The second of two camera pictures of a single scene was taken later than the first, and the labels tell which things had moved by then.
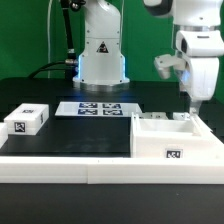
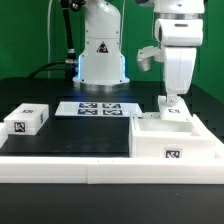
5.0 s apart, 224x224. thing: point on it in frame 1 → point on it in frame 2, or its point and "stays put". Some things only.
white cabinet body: x=173 y=138 stays put
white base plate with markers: x=98 y=109 stays put
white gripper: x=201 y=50 → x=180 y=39
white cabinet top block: x=27 y=119 stays put
